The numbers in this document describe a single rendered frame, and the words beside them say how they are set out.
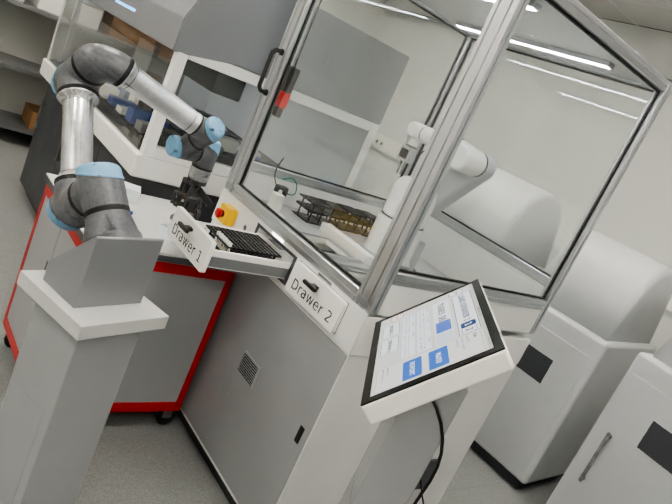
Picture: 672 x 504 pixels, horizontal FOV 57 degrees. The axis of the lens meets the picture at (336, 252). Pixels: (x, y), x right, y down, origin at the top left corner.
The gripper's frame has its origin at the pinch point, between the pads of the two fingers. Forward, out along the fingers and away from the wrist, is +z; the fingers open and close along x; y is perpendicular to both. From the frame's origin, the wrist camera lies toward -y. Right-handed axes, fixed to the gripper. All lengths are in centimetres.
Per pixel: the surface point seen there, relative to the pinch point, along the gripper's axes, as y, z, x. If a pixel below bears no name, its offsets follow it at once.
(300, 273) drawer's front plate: -7, -9, 50
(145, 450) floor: 2, 81, 24
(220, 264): 14.5, -4.0, 33.6
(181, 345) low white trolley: -5.8, 41.6, 15.0
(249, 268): 4.0, -4.2, 37.1
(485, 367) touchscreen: 47, -33, 128
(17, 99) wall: -149, 54, -367
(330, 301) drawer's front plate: -1, -9, 67
